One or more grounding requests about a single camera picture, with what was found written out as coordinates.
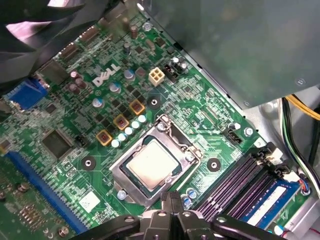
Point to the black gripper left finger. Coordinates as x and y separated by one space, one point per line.
160 225

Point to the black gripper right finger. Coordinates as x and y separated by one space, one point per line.
190 225

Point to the metal locking lever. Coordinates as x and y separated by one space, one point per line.
185 173

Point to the silver CPU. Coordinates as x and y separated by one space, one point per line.
151 163

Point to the black RAM slot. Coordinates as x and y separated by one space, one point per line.
252 197
237 192
225 185

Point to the RAM stick blue label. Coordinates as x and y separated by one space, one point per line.
271 202

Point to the blue expansion slot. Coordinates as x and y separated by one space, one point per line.
47 187

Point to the green Dell motherboard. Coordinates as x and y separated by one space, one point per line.
175 100

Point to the graphics card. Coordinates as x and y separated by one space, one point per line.
27 205

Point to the black PC case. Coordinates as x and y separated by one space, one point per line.
275 120

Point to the grey power supply unit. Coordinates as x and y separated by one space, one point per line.
237 45

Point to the blue VGA port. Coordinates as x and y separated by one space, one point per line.
26 93

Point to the black case fan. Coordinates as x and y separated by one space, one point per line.
37 32

